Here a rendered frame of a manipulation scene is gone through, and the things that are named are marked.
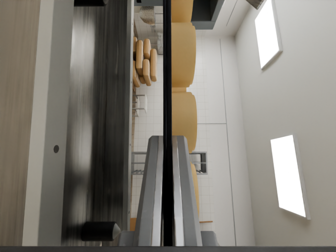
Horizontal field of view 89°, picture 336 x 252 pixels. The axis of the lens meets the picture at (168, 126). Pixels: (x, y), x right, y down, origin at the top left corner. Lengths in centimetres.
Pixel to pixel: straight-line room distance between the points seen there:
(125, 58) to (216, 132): 433
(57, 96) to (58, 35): 5
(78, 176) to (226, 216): 459
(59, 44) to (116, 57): 31
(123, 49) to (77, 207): 38
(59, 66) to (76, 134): 17
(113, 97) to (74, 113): 16
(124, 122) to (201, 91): 457
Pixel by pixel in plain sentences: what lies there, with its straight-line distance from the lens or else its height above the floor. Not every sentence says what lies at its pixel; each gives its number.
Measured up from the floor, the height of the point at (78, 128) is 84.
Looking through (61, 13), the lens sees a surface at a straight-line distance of 21.
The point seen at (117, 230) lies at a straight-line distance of 38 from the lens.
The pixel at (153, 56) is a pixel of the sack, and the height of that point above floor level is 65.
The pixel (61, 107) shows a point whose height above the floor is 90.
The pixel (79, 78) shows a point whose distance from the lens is 35.
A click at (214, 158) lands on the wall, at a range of 462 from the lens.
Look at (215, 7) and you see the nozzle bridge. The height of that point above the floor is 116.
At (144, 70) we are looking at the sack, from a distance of 407.
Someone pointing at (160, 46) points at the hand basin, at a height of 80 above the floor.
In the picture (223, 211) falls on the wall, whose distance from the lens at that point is 479.
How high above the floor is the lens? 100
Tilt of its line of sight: level
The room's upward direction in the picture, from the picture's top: 90 degrees clockwise
